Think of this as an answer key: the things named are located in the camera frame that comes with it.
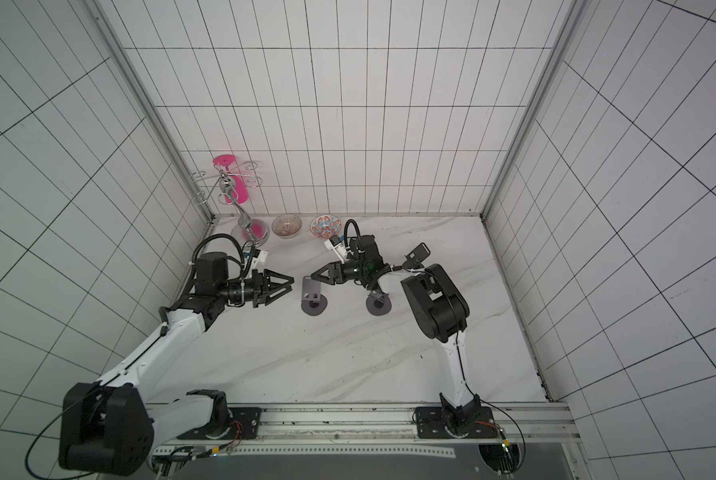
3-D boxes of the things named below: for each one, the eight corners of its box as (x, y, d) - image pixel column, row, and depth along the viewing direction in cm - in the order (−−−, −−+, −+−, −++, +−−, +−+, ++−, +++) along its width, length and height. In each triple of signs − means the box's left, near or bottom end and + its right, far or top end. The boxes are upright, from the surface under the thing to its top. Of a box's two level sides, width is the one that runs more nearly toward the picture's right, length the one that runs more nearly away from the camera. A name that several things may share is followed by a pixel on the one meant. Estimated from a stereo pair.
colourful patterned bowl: (310, 239, 114) (309, 232, 111) (313, 222, 120) (311, 215, 116) (341, 239, 114) (341, 232, 111) (342, 222, 120) (342, 215, 117)
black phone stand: (410, 277, 104) (415, 259, 95) (403, 266, 107) (406, 248, 98) (426, 270, 106) (432, 252, 97) (418, 260, 109) (423, 241, 100)
